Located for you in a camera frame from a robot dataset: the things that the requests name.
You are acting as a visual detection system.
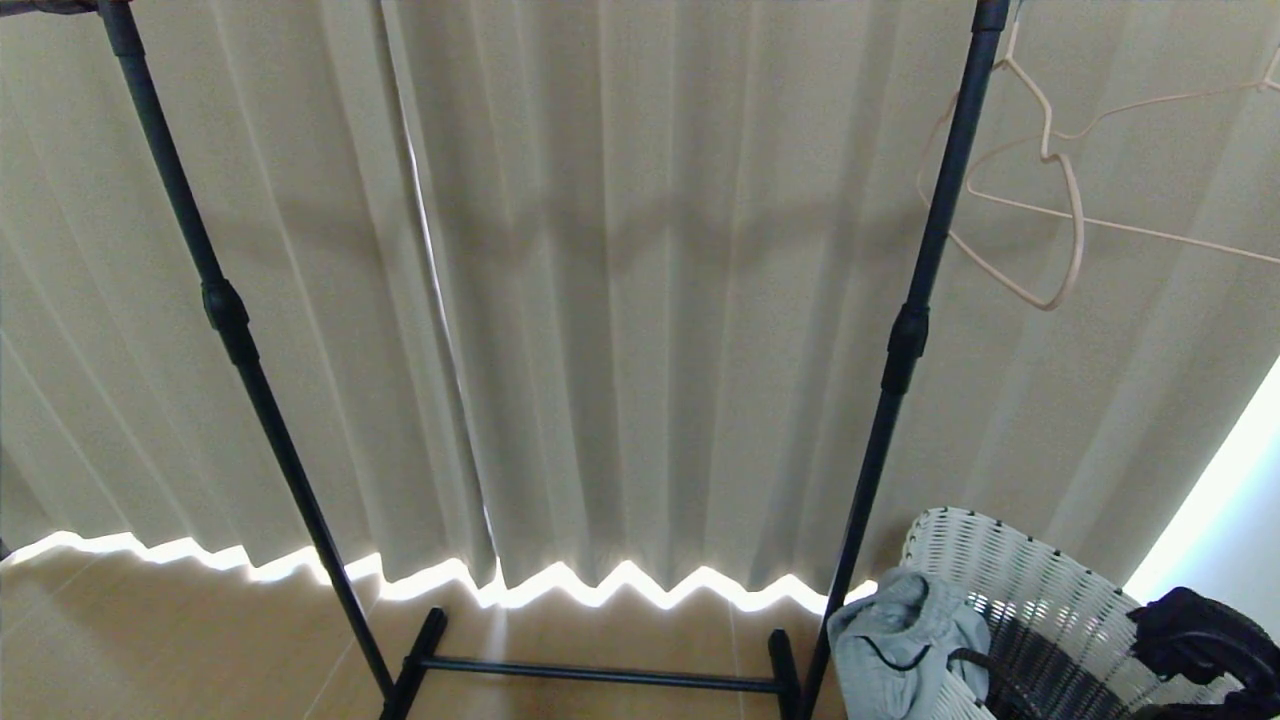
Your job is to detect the pink clothes hanger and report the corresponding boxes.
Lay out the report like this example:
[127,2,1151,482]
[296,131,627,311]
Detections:
[917,20,1086,311]
[965,45,1280,266]

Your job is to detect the black clothes rack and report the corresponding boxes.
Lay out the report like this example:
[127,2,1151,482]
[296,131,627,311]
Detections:
[0,0,1013,720]

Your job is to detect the white laundry basket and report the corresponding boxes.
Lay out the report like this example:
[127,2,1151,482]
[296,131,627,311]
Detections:
[898,507,1280,720]

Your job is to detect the beige curtain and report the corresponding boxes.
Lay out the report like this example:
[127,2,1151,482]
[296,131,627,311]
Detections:
[0,0,1280,613]

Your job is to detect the pale grey shorts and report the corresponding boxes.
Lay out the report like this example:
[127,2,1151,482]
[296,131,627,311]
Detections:
[828,568,994,720]

